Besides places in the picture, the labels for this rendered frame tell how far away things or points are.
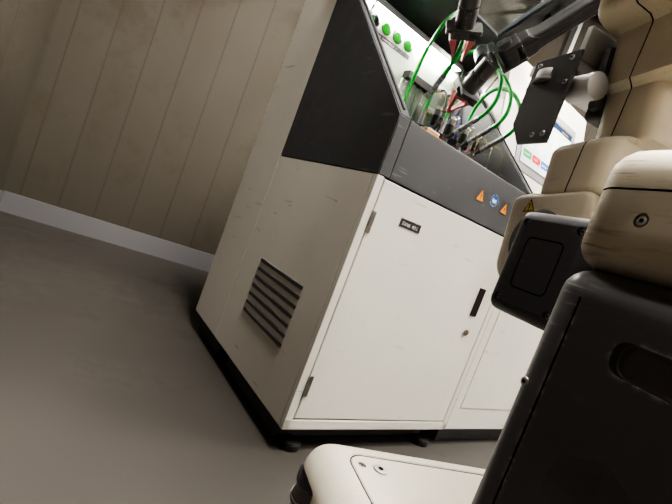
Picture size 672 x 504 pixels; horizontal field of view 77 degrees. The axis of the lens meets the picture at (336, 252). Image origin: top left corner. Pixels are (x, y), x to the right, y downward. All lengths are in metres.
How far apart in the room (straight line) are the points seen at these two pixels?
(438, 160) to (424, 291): 0.39
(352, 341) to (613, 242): 0.87
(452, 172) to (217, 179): 1.99
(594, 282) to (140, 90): 2.83
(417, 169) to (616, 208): 0.78
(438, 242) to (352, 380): 0.48
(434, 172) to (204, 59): 2.11
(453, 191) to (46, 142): 2.45
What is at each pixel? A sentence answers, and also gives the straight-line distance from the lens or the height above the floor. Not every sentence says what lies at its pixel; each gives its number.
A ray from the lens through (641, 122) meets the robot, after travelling 0.79.
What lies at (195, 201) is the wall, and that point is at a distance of 2.99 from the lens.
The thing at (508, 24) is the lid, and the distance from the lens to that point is 2.01.
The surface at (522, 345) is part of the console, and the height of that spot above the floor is 0.44.
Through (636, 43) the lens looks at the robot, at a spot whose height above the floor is 1.06.
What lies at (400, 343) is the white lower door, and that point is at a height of 0.36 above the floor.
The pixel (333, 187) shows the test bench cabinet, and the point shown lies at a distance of 1.24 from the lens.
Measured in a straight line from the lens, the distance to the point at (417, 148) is 1.18.
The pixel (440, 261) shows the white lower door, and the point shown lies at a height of 0.64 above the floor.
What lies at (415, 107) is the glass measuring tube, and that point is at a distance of 1.88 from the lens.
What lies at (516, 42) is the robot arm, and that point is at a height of 1.30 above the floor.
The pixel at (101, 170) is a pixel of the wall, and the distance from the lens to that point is 3.04.
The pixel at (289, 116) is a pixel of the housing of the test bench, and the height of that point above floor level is 0.94.
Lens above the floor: 0.64
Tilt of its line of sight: 4 degrees down
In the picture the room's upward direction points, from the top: 21 degrees clockwise
